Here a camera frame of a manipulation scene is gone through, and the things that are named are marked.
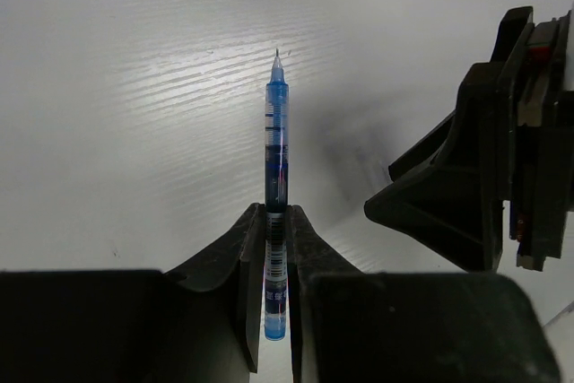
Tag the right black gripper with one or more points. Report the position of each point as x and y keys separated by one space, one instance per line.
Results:
x=502 y=159

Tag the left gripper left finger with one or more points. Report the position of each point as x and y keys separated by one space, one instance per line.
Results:
x=214 y=323

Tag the blue gel pen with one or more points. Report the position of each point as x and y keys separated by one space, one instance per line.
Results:
x=276 y=201

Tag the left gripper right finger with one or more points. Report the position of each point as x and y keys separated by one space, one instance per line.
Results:
x=323 y=311

